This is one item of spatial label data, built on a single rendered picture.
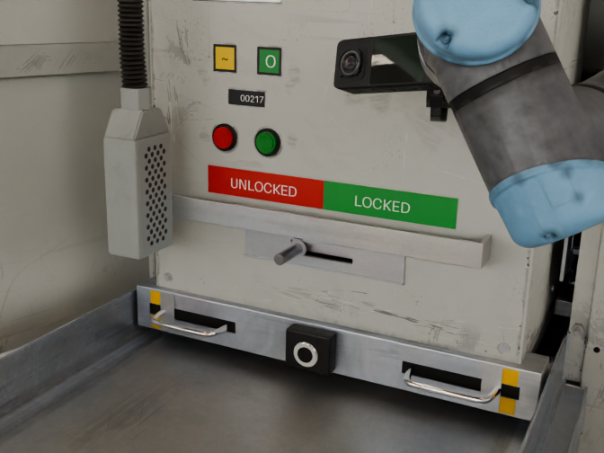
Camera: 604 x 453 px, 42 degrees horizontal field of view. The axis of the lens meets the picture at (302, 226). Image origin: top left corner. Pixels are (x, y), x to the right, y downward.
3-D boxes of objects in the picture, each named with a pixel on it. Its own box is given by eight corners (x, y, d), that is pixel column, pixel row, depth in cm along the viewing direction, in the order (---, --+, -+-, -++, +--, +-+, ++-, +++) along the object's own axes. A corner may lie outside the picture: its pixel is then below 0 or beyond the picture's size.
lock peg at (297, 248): (286, 270, 90) (287, 238, 89) (270, 267, 91) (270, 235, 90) (310, 255, 96) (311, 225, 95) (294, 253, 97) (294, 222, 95)
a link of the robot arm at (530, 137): (661, 188, 54) (594, 44, 54) (607, 226, 45) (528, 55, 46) (560, 226, 59) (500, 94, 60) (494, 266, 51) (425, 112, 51)
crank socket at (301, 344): (326, 378, 93) (328, 340, 92) (282, 368, 96) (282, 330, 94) (335, 369, 96) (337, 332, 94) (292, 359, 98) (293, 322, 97)
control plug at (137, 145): (139, 261, 92) (134, 113, 87) (107, 254, 94) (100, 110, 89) (177, 244, 99) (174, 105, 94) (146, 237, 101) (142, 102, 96)
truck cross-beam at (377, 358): (536, 422, 86) (542, 373, 84) (137, 324, 108) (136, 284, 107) (543, 403, 90) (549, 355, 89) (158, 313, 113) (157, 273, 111)
